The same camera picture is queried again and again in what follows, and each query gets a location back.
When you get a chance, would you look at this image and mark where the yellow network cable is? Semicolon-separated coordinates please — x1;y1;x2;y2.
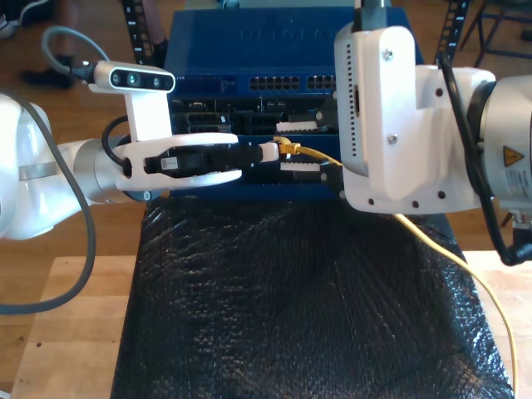
273;135;519;390

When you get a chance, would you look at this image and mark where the black rack server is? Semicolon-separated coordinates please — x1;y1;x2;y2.
165;97;340;136

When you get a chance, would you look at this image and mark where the person's leg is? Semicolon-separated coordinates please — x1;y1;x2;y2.
20;0;82;91
140;0;170;67

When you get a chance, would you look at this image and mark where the blue metal chair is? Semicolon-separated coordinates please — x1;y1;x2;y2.
459;0;532;63

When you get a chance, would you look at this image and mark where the black woven mat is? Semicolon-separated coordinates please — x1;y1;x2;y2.
111;197;516;399

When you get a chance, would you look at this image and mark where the dark sneaker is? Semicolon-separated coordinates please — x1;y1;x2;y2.
18;0;53;26

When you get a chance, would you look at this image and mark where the white sneaker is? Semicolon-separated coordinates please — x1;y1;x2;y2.
0;14;16;41

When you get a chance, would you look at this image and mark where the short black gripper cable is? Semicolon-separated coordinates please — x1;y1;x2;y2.
101;116;135;178

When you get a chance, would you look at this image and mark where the thick grey cable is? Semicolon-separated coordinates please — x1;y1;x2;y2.
0;25;111;315

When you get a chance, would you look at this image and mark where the blue network switch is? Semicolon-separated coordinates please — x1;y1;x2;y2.
164;7;423;99

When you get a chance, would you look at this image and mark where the black perforated rack post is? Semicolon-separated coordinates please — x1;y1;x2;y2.
120;0;157;67
434;0;473;59

